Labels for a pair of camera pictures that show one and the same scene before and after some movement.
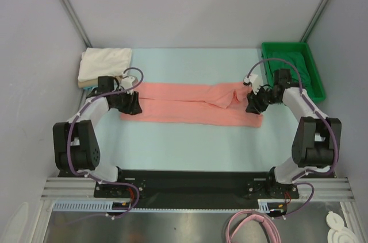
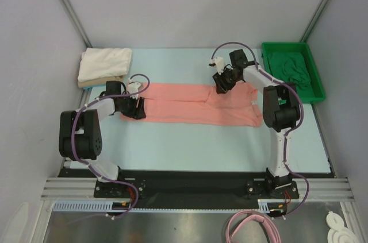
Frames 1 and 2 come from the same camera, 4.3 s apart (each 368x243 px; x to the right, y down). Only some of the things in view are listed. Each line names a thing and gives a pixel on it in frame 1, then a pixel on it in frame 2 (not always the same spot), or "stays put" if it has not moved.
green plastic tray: [296, 57] stays put
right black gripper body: [256, 101] -> [222, 81]
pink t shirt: [220, 104] stays put
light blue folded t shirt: [89, 88] stays put
